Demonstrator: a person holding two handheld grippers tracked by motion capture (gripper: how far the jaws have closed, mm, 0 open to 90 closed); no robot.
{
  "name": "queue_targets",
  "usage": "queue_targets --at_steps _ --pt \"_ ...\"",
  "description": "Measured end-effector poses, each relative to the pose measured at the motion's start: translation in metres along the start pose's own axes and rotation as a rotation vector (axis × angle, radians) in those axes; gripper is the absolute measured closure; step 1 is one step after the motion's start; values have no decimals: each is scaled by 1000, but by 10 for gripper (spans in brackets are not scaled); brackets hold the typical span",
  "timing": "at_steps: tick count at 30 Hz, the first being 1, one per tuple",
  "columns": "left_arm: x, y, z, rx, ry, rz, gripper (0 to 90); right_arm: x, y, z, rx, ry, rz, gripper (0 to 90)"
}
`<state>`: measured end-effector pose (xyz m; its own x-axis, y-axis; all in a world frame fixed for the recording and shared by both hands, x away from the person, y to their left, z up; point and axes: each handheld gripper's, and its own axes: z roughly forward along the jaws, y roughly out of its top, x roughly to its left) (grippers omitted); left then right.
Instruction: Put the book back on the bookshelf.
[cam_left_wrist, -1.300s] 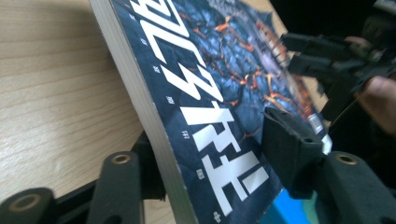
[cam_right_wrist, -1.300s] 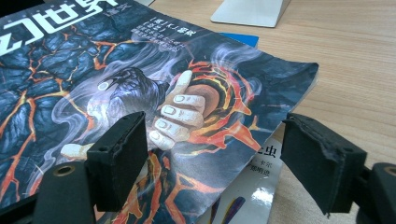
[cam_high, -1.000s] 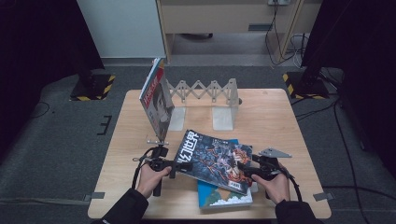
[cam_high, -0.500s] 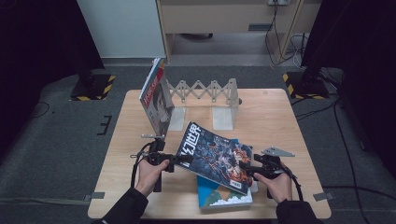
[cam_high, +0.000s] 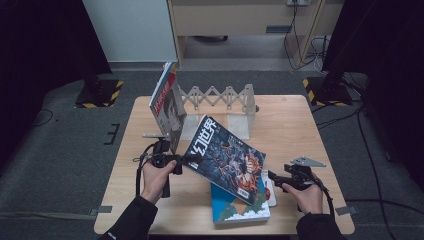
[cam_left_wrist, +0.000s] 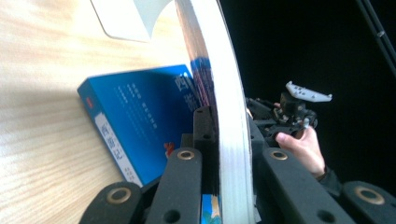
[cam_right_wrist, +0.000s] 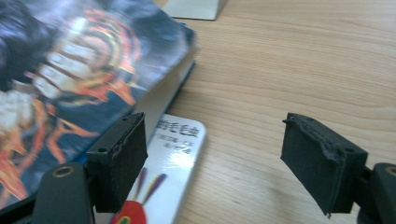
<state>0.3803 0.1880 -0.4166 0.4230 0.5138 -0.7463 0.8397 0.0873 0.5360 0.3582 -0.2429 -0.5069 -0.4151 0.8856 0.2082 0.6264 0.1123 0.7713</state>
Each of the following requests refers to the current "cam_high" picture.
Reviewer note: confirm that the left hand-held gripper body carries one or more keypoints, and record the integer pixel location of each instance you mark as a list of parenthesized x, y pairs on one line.
[(163, 153)]

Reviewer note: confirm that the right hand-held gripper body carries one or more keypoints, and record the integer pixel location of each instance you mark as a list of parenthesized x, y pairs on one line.
[(300, 175)]

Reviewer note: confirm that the dark magazine with orange art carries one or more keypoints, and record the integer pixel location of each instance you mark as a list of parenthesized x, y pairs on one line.
[(226, 160)]

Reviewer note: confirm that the portrait cover magazine red label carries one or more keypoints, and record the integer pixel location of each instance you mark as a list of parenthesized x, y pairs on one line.
[(168, 106)]

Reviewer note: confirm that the thick blue book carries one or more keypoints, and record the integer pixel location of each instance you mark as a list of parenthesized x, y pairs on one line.
[(233, 210)]

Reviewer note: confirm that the grey expandable metal book rack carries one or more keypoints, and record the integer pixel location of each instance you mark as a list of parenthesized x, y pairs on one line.
[(238, 100)]

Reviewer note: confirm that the person's right hand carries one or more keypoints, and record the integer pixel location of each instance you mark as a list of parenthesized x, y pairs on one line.
[(308, 200)]

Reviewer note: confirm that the person's left hand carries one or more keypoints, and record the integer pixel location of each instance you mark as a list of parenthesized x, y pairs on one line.
[(155, 181)]

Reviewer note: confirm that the grey tape strip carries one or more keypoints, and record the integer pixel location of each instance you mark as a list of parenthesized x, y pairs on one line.
[(346, 210), (101, 210)]

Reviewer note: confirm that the striped black stand base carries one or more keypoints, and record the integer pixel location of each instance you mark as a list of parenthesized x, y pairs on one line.
[(100, 95), (328, 93)]

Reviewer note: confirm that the white cabinet panel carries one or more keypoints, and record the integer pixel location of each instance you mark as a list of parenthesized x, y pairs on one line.
[(133, 30)]

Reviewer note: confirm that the black curtain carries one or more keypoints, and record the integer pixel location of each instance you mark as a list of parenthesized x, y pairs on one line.
[(393, 66), (40, 50)]

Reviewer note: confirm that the light wooden desk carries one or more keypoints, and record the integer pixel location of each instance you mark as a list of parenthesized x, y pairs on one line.
[(233, 16)]

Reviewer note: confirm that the white power strip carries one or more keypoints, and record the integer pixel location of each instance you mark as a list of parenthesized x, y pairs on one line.
[(298, 2)]

